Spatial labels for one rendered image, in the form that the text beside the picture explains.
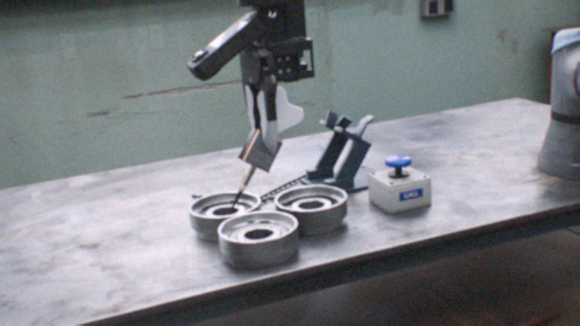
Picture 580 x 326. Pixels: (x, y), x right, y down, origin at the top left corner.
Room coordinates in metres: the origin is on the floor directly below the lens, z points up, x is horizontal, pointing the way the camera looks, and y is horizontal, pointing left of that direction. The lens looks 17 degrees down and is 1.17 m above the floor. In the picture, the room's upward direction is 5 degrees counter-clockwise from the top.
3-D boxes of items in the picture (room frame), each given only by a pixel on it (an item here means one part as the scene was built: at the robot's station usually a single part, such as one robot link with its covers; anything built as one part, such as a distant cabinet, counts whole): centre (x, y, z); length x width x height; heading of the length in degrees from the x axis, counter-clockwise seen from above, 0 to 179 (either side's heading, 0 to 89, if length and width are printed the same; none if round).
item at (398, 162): (0.95, -0.17, 0.85); 0.04 x 0.04 x 0.05
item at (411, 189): (0.95, -0.17, 0.82); 0.08 x 0.07 x 0.05; 109
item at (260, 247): (0.81, 0.04, 0.82); 0.10 x 0.10 x 0.04
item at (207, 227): (0.90, 0.09, 0.82); 0.10 x 0.10 x 0.04
